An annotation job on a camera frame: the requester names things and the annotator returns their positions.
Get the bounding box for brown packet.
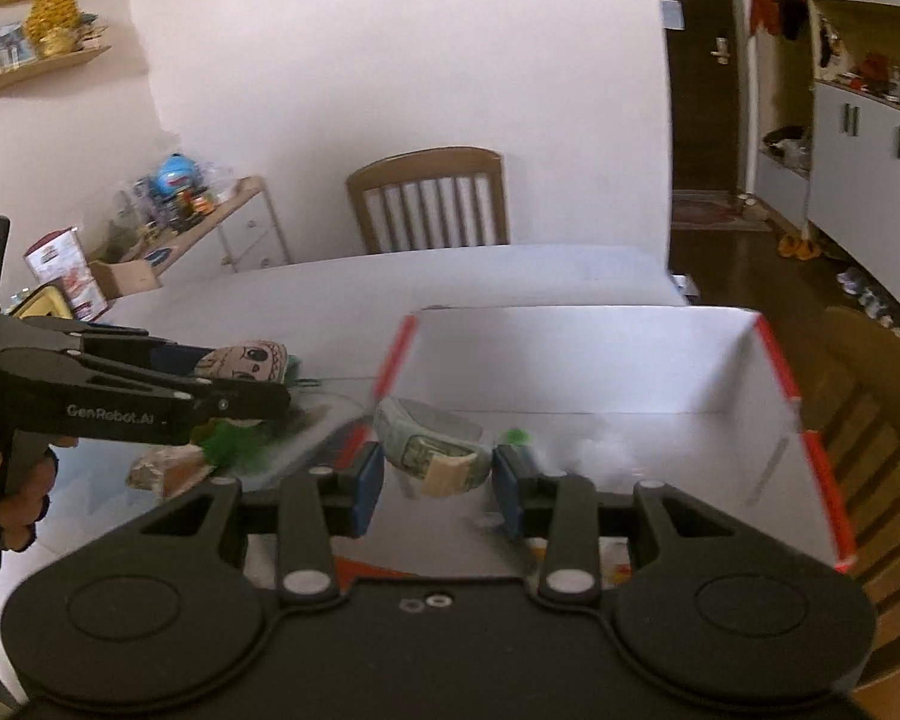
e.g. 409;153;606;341
126;446;220;500

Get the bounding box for grey wooden wall cabinet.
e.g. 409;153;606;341
742;0;900;338

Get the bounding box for white wooden sideboard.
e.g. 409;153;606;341
146;176;292;290

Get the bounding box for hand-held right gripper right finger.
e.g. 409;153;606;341
493;444;728;605

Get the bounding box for light sneakers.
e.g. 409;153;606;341
837;266;900;337

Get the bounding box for dark door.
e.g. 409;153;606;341
658;0;751;192

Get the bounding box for clear plastic bag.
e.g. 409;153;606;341
105;191;155;263

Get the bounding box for white tissue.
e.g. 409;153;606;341
574;435;642;485

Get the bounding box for wooden wall shelf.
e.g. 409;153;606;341
0;45;113;97

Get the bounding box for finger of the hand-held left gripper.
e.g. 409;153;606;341
15;317;218;381
0;349;292;425

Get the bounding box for golden ornament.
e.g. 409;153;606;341
26;0;80;58

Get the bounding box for wooden slatted chair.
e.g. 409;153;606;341
825;307;900;691
346;148;509;254

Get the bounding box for small photo frame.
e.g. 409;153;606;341
0;24;32;67

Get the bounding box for green fuzzy toy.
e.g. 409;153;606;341
201;420;272;478

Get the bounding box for person's left hand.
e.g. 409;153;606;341
0;435;77;553

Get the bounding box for yellow teal tissue box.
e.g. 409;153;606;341
4;283;72;325

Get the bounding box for red white snack bag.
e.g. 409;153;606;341
24;227;110;320

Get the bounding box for dark door rug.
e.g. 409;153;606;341
671;191;775;233

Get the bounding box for red shoe box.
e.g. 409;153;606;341
375;305;860;571

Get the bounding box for wooden tray box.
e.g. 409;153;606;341
90;259;162;299

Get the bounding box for red hanging cloth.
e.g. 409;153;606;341
750;0;786;37

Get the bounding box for cartoon face toy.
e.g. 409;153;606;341
195;341;290;385

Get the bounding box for blue round toy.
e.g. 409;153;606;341
154;154;200;201

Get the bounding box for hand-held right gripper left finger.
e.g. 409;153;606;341
142;444;385;605

